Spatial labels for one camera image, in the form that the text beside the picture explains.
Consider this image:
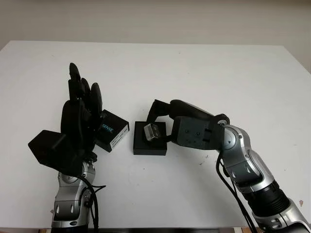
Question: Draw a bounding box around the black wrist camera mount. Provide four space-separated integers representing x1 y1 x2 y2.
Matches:
28 130 83 177
171 116 225 150

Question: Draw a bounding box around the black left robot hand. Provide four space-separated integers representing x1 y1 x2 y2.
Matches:
59 62 104 175

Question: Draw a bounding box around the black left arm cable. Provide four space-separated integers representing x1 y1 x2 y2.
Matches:
82 174 107 233

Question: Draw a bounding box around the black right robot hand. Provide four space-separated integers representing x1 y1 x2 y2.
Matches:
145 99 231 144

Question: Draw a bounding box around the black RealSense box lid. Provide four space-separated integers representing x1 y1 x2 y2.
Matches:
94 109 130 154

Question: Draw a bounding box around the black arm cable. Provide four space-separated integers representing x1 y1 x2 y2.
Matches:
215 152 258 233
82 174 107 233

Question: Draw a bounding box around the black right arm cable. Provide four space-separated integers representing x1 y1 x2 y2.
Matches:
215 152 258 233

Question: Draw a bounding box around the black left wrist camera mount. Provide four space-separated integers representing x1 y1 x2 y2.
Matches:
28 130 83 177

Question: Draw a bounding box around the black camera box base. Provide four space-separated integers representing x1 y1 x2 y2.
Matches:
132 120 168 156

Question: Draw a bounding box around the small silver depth camera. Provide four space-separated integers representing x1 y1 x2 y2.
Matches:
143 123 163 141

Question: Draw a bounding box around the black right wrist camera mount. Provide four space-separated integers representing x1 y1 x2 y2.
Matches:
171 116 225 150

